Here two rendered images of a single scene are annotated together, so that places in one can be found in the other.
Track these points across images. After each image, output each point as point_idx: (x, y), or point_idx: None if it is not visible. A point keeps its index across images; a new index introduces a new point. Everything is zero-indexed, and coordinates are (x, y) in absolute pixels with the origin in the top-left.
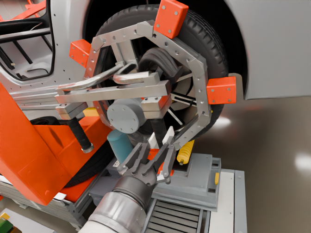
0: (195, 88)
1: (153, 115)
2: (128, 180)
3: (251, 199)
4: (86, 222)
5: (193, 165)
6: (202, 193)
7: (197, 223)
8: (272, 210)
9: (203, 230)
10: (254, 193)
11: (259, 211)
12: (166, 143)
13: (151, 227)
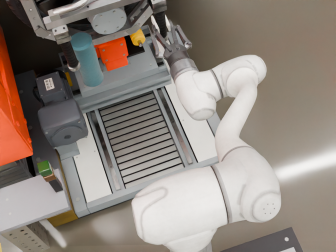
0: None
1: (161, 10)
2: (179, 53)
3: (192, 56)
4: (178, 76)
5: None
6: (154, 70)
7: (157, 104)
8: (213, 57)
9: (167, 106)
10: (193, 49)
11: (203, 63)
12: (172, 26)
13: (114, 136)
